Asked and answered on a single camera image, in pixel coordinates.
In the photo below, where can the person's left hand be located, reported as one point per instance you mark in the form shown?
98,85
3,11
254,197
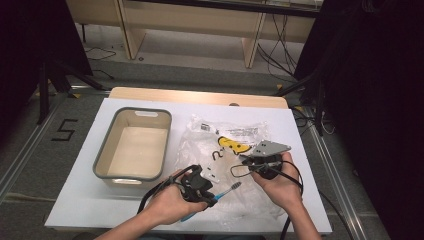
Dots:
166,205

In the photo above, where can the black stand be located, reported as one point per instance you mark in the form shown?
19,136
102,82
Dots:
319,100
43,93

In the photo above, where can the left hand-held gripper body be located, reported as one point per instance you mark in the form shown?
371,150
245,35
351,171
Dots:
196,185

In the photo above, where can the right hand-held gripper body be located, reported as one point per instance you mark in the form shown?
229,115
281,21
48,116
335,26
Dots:
268,150

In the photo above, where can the beige storage bin grey rim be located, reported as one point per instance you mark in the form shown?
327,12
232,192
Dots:
133,150

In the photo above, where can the light wooden desk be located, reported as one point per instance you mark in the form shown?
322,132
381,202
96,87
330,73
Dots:
193,20

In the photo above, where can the blue toothbrush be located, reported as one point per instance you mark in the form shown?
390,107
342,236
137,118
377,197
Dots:
226,192

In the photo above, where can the black curtain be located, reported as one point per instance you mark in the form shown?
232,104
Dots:
376,100
33,40

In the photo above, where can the clear plastic bag yellow face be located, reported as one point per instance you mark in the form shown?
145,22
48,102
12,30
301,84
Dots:
240,206

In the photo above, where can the wooden table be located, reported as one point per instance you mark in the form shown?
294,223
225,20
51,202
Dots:
186,96

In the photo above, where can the person's right hand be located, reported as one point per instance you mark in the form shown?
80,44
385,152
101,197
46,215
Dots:
283,190

